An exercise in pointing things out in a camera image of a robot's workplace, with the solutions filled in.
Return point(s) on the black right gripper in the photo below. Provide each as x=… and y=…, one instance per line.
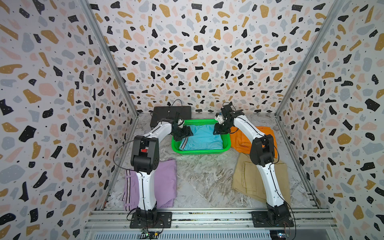
x=217, y=130

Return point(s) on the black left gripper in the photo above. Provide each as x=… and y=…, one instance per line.
x=185, y=132

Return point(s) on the orange pants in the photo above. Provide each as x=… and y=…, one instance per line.
x=242, y=144

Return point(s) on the teal pants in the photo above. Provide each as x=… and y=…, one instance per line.
x=203, y=139

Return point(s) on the purple pants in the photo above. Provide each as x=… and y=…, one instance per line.
x=165, y=186

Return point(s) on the khaki pants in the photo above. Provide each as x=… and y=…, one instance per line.
x=248, y=180

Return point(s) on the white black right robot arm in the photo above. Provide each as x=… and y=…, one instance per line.
x=262, y=155

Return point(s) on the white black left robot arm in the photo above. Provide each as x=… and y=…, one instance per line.
x=145, y=160

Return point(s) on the green plastic basket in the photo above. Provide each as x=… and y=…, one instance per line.
x=226, y=140

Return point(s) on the black hard carry case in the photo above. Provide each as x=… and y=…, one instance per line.
x=160, y=113

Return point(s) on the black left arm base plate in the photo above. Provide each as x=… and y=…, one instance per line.
x=158, y=220

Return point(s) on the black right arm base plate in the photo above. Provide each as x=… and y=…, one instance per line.
x=265, y=219

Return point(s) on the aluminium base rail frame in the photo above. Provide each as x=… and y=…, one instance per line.
x=215, y=224

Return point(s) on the aluminium corner post left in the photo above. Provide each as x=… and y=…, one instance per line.
x=86, y=8

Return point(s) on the aluminium corner post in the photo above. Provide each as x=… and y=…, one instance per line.
x=334, y=10
x=86, y=8

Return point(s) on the aluminium corner post right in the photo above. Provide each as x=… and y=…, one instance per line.
x=334, y=10

